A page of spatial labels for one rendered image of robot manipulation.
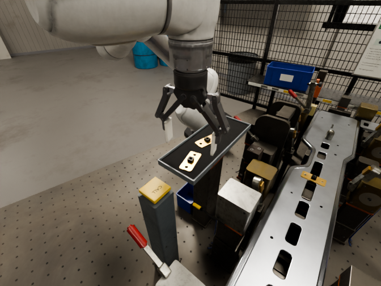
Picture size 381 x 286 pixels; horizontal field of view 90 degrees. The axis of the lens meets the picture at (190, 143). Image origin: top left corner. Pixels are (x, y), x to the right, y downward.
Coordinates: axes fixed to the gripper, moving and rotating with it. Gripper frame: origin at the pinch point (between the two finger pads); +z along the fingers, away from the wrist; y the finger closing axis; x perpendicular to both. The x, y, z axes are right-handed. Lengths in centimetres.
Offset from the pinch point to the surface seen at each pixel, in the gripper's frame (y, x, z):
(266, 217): 25.5, 2.2, 22.7
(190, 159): 0.3, -0.4, 5.8
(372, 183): 56, 27, 18
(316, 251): 39.3, -2.5, 23.0
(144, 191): -6.0, -15.1, 7.1
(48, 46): -770, 440, 104
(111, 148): -157, 95, 123
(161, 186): -2.9, -11.9, 7.0
